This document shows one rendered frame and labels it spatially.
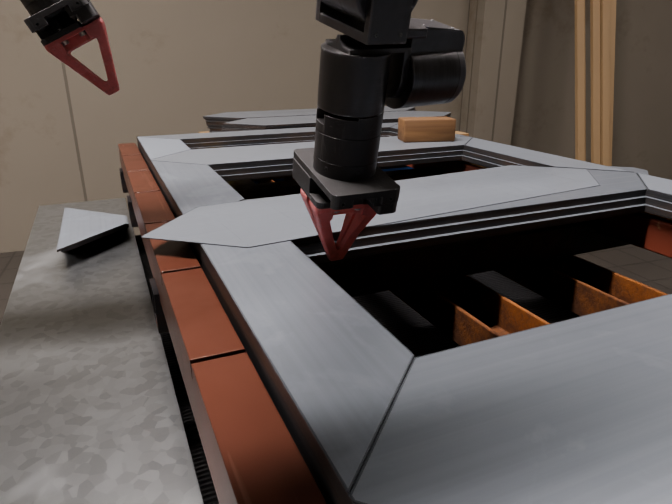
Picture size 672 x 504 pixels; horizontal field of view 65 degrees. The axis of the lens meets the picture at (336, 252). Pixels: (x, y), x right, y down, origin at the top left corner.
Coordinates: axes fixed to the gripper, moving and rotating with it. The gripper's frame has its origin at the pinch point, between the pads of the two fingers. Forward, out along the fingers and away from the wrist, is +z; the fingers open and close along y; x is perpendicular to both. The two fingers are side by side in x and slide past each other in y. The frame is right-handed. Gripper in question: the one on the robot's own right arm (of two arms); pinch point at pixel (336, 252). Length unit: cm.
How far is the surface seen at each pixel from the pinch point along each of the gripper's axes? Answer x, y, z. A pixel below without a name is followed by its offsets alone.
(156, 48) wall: -14, 272, 42
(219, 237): 9.7, 9.0, 2.1
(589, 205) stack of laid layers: -41.1, 5.3, 2.8
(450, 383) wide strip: 2.7, -22.8, -5.3
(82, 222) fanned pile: 26, 62, 27
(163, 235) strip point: 15.2, 12.1, 2.8
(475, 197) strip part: -26.6, 12.1, 3.2
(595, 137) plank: -268, 188, 79
